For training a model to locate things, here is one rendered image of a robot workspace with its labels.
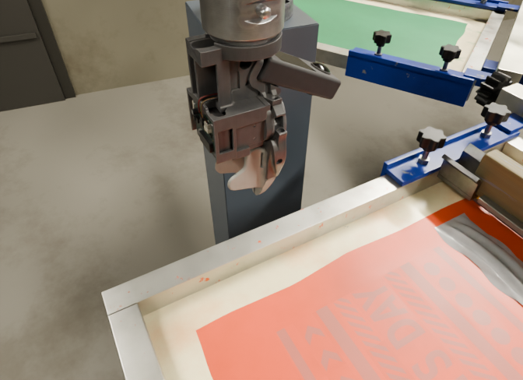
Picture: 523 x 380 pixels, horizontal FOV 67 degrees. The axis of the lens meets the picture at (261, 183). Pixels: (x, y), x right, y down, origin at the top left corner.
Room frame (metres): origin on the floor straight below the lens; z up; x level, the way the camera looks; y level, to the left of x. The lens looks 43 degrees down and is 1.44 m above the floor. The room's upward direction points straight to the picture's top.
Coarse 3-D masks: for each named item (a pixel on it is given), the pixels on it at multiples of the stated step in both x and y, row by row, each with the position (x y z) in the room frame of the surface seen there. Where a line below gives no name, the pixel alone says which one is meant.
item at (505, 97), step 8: (504, 88) 0.71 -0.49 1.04; (512, 88) 0.71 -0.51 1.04; (520, 88) 0.71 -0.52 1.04; (504, 96) 0.70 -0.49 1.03; (512, 96) 0.69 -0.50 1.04; (520, 96) 0.68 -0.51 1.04; (504, 104) 0.70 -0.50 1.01; (512, 104) 0.68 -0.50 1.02; (520, 104) 0.67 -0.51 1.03; (512, 112) 0.68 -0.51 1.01; (520, 112) 0.67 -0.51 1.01
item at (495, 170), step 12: (492, 156) 0.47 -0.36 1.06; (504, 156) 0.47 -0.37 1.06; (480, 168) 0.48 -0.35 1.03; (492, 168) 0.46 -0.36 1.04; (504, 168) 0.45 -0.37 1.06; (516, 168) 0.44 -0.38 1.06; (492, 180) 0.45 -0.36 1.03; (504, 180) 0.44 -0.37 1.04; (516, 180) 0.43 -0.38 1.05; (480, 192) 0.46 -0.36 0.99; (492, 192) 0.45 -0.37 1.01; (504, 192) 0.43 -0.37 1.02; (516, 192) 0.42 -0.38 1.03; (504, 204) 0.42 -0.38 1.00; (516, 204) 0.41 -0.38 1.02; (516, 216) 0.40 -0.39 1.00
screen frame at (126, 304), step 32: (352, 192) 0.46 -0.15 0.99; (384, 192) 0.46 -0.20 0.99; (416, 192) 0.50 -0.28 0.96; (288, 224) 0.40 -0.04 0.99; (320, 224) 0.40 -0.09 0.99; (192, 256) 0.34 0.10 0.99; (224, 256) 0.34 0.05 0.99; (256, 256) 0.35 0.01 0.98; (128, 288) 0.28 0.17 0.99; (160, 288) 0.28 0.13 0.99; (192, 288) 0.30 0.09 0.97; (128, 320) 0.24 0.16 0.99; (128, 352) 0.20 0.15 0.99
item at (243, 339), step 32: (416, 224) 0.43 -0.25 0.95; (480, 224) 0.43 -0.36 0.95; (352, 256) 0.36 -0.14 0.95; (384, 256) 0.36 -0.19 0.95; (416, 256) 0.36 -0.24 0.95; (288, 288) 0.31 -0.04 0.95; (320, 288) 0.31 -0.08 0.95; (352, 288) 0.31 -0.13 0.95; (224, 320) 0.26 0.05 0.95; (256, 320) 0.26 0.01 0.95; (288, 320) 0.26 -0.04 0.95; (224, 352) 0.22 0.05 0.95; (256, 352) 0.22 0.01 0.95
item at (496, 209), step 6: (480, 198) 0.45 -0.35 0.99; (486, 198) 0.45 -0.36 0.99; (480, 204) 0.44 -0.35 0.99; (486, 204) 0.43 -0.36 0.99; (492, 204) 0.43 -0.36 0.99; (492, 210) 0.42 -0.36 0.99; (498, 210) 0.42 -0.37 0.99; (504, 210) 0.42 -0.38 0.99; (498, 216) 0.41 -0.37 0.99; (504, 216) 0.41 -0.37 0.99; (510, 216) 0.41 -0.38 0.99; (504, 222) 0.40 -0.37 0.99; (510, 222) 0.40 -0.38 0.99; (516, 222) 0.40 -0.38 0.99; (516, 228) 0.39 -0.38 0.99; (522, 228) 0.38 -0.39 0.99; (522, 234) 0.38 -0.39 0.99
